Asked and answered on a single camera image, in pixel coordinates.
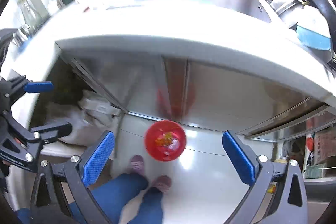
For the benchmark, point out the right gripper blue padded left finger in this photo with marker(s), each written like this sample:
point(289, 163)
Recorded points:
point(95, 157)

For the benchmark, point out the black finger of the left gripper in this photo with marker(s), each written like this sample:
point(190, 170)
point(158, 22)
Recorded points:
point(52, 132)

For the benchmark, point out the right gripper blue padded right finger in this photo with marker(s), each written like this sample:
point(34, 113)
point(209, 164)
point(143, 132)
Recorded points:
point(242, 157)

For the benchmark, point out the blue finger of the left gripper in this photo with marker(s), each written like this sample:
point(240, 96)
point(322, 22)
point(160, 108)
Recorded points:
point(38, 87)

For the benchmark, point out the red trash bin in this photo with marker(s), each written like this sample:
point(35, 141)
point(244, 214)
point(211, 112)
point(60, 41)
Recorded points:
point(165, 141)

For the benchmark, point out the person's blue jeans legs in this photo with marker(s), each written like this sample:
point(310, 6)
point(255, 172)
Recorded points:
point(114, 195)

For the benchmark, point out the left pink slipper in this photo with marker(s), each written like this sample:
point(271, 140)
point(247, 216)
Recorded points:
point(136, 165)

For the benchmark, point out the pink slipper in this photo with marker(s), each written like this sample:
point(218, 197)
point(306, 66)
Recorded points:
point(162, 183)
point(136, 165)

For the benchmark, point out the white plastic bag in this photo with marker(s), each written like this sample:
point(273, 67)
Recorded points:
point(92, 115)

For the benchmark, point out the right pink slipper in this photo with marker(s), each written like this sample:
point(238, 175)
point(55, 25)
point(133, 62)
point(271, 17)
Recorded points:
point(162, 183)

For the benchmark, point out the stainless steel pot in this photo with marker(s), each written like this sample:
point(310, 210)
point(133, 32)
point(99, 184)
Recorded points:
point(289, 10)

